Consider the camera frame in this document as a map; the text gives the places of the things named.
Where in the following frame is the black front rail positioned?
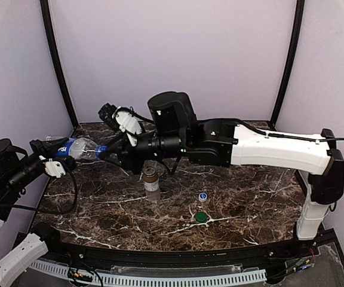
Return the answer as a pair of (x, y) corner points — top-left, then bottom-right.
(43, 240), (312, 270)

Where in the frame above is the white slotted cable duct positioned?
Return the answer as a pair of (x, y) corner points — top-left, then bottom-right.
(29, 259), (267, 287)

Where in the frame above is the left black frame post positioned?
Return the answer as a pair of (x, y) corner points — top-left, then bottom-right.
(39, 0), (79, 129)

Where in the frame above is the blue bottle cap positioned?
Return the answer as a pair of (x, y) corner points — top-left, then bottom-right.
(198, 193), (208, 202)

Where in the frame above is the green cap coffee bottle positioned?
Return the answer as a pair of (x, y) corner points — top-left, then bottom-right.
(142, 166), (161, 203)

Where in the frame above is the right black frame post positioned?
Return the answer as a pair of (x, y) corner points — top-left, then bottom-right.
(269, 0), (305, 128)

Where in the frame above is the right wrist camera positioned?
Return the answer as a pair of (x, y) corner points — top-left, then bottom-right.
(98, 103), (143, 140)

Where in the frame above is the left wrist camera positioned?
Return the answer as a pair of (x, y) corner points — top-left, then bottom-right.
(39, 155), (66, 178)

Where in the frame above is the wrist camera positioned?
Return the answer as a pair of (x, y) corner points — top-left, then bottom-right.
(39, 155), (66, 178)
(98, 103), (143, 140)

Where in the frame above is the Pepsi label bottle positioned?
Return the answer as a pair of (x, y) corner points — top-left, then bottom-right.
(54, 138), (108, 160)

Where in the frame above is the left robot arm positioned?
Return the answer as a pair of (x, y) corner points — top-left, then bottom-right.
(0, 138), (76, 286)

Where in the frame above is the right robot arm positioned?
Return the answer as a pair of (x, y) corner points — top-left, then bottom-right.
(99, 91), (344, 241)

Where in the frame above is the black frame post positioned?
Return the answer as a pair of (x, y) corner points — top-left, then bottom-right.
(269, 0), (305, 128)
(39, 0), (79, 129)

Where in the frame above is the blue label water bottle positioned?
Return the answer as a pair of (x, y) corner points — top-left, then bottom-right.
(155, 161), (165, 176)

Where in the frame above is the green bottle cap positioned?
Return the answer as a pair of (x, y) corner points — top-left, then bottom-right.
(195, 212), (208, 223)

